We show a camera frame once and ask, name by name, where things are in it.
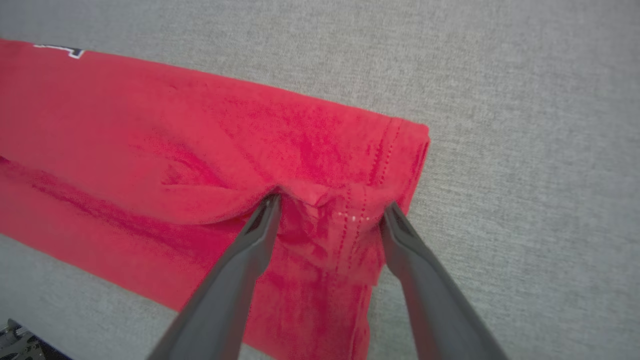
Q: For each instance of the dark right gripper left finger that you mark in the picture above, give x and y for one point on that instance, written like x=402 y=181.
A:
x=225 y=295

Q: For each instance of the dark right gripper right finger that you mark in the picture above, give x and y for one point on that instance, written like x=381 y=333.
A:
x=435 y=300

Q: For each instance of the red white basketball jersey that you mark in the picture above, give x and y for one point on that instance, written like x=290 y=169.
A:
x=150 y=150

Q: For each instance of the dark grey metal part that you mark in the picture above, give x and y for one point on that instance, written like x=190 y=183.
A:
x=20 y=345

